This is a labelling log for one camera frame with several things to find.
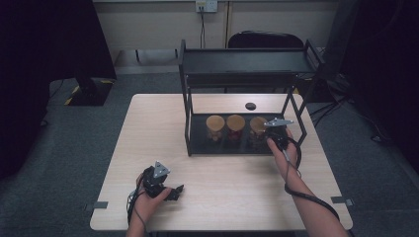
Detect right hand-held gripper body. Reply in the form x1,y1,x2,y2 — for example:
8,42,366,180
263,118,294,151

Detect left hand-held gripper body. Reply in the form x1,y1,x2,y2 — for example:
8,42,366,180
141,160,172,199

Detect glass jar with dark contents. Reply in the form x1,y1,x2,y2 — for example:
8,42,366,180
248,116,270,146

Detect glass jar with red contents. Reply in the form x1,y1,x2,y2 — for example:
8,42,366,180
225,114,247,142

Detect tan cup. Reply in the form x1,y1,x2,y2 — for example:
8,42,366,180
206,115,226,143

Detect black metal shelf rack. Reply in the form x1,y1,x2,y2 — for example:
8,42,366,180
177,39,325,157

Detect person's right hand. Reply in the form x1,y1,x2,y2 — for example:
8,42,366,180
266,127,302,190

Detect person's left hand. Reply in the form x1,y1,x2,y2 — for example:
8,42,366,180
134,173,173,221

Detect pile of wooden balls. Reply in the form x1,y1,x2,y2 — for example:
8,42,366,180
207,128,223,143

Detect grey tape strip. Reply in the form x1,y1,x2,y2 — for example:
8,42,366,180
83,200,109,211
330,196,355,206

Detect black chair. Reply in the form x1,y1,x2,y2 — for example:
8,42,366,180
226,30,304,49

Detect black stand base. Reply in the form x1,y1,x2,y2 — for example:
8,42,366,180
63,77,115,107

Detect dark curtain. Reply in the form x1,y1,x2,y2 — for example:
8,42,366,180
339,0,419,166
0,0,117,181

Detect left hand-held gripper cable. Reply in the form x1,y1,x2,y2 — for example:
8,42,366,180
126,188,149,233

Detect hand-held gripper cable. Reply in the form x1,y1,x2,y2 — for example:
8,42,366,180
281,136,341,222
126,188,149,233

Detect black floor cables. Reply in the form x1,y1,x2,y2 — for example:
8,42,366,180
309,93,393,144

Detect right hand-held gripper cable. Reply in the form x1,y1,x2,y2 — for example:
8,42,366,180
281,136,341,222

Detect white wall conduit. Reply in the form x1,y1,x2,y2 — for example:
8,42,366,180
224,1,231,48

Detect dark metal post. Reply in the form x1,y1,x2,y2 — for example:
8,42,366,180
320,0,361,82

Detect black wall outlet cable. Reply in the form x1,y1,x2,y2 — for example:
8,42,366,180
198,6,207,49

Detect white wall outlet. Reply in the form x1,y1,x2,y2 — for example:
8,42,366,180
195,0,219,14

